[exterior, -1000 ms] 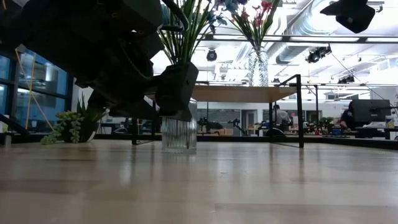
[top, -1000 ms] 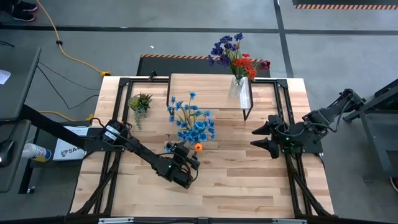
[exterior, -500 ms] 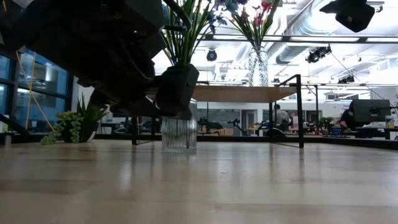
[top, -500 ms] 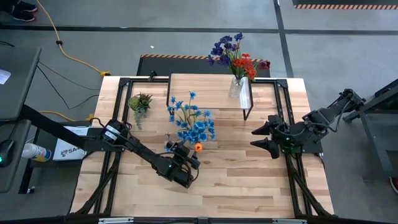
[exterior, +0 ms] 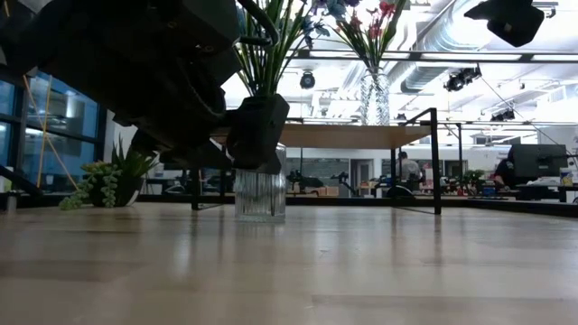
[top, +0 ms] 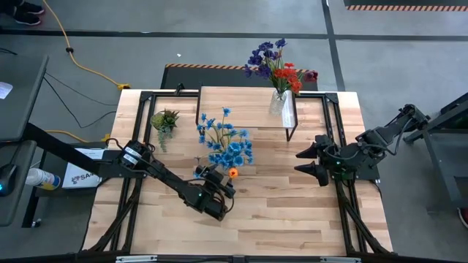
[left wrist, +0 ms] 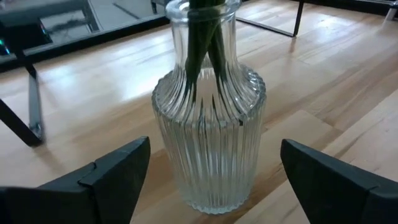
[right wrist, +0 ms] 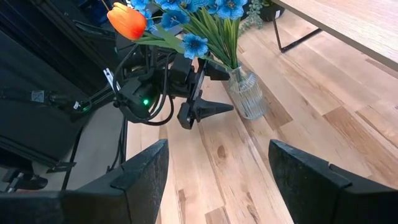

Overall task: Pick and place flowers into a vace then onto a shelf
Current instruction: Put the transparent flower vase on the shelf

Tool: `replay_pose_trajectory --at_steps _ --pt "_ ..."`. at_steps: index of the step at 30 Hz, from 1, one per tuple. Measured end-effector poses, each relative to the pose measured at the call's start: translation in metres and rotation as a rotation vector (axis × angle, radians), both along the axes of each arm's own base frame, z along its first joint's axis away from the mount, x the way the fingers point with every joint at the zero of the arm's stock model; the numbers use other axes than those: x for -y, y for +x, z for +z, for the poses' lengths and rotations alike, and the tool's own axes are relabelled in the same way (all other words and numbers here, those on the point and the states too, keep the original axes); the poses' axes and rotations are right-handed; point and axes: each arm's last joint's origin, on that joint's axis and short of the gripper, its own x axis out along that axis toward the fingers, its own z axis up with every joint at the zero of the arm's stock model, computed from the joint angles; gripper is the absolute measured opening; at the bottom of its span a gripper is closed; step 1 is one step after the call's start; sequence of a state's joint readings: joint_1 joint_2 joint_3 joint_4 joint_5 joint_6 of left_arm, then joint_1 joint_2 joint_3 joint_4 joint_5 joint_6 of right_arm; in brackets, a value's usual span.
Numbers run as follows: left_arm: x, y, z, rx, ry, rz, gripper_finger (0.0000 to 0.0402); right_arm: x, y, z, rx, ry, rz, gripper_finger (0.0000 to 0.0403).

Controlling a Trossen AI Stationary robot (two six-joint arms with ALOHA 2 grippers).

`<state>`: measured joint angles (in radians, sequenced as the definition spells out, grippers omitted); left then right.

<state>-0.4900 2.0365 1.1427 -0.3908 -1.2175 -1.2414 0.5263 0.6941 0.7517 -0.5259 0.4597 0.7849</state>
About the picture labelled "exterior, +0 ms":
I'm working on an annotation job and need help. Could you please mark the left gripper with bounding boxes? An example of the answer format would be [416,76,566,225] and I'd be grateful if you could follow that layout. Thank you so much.
[40,0,291,176]

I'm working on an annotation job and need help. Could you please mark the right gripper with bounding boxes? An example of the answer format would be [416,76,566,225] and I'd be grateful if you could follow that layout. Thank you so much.
[463,0,546,49]

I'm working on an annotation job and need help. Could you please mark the ribbed glass bottle vase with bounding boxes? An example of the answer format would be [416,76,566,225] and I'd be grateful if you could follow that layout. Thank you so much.
[233,143,288,224]

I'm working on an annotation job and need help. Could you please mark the diamond-cut glass vase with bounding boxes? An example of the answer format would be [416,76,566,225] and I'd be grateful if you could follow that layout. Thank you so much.
[359,66,391,127]

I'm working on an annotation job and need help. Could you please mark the red artificial flower bunch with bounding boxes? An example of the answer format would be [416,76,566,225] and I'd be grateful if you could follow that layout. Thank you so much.
[336,0,401,71]

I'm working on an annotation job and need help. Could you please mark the wooden shelf black metal legs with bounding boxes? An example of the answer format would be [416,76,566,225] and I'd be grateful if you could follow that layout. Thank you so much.
[191,107,464,217]

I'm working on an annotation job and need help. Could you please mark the black ceiling track light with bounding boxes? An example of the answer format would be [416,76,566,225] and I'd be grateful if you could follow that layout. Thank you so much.
[532,0,560,19]

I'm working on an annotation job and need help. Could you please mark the linear ceiling light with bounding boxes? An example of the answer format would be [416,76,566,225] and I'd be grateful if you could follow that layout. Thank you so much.
[419,52,523,61]
[288,50,410,60]
[531,53,578,62]

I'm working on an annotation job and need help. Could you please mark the black computer monitor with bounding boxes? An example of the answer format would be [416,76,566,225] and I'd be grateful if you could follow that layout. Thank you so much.
[511,143,569,180]

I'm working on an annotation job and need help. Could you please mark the potted artificial succulent plant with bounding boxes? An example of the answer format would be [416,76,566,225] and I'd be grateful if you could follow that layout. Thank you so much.
[58,134,160,211]

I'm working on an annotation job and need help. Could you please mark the person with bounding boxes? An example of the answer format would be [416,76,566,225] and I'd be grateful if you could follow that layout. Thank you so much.
[493,157,516,190]
[396,151,423,190]

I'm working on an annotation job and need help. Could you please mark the background green plant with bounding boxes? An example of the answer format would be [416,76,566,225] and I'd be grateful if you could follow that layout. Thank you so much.
[460,169,488,196]

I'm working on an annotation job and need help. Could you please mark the dark framed window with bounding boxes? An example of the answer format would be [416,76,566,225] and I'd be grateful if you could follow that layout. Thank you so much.
[0,67,109,190]

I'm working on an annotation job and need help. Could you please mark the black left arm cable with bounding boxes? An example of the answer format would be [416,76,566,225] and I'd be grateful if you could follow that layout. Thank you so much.
[237,0,281,47]

